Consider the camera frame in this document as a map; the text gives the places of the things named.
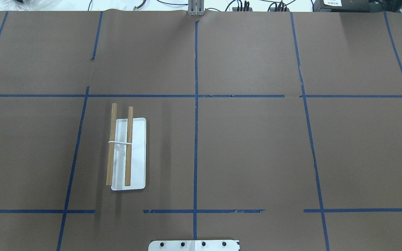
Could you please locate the inner wooden rack rod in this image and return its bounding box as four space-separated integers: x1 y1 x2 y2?
124 106 134 186

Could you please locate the wooden rack rod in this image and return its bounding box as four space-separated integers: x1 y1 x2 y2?
124 106 134 186
106 103 118 186

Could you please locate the white towel rack tray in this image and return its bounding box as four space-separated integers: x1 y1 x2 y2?
109 118 147 191

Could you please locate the outer wooden rack rod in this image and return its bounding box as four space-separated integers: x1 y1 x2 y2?
106 103 118 186

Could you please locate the black device with label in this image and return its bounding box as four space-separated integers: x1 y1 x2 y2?
313 0 402 13

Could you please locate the grey aluminium post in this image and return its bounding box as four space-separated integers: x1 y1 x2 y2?
188 0 205 16

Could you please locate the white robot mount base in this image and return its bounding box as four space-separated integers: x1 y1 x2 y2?
148 239 240 251

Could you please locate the black cable hub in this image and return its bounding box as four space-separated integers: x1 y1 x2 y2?
267 1 289 12
229 0 253 12

